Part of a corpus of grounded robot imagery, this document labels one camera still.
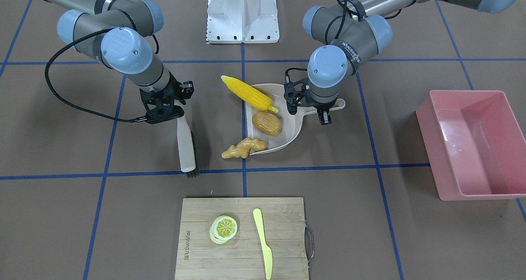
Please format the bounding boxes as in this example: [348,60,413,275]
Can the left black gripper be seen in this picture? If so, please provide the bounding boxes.
[284,78,334,125]

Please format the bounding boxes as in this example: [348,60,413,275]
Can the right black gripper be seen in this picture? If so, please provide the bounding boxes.
[140,80,195,124]

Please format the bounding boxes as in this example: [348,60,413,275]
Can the beige plastic dustpan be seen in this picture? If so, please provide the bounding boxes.
[245,83,346,156]

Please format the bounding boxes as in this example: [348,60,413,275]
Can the brown toy potato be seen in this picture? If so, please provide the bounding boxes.
[251,112,281,136]

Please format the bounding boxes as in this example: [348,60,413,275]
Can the beige hand brush black bristles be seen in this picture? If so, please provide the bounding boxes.
[176,110,199,179]

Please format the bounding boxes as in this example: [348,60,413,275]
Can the yellow toy corn cob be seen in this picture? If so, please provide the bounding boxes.
[220,76,279,114]

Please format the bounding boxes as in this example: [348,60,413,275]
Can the tan toy ginger root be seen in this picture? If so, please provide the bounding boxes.
[221,137,268,159]

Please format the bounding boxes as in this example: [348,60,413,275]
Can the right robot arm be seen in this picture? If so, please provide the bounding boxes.
[43,0,194,127]

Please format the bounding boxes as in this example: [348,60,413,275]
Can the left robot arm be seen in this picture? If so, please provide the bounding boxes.
[284,0,516,125]

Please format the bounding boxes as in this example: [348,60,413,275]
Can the pink plastic bin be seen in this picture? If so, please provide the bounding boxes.
[416,90,526,201]

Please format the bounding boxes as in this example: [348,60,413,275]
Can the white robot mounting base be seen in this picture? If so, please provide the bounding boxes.
[205,0,280,44]

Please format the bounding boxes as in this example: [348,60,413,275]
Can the yellow lemon slices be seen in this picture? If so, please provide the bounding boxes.
[209,215,238,244]

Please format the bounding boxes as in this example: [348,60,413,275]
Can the yellow plastic knife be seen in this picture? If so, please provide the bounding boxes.
[252,208,274,280]

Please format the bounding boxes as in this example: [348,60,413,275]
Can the wooden cutting board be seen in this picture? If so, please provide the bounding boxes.
[175,197,309,280]

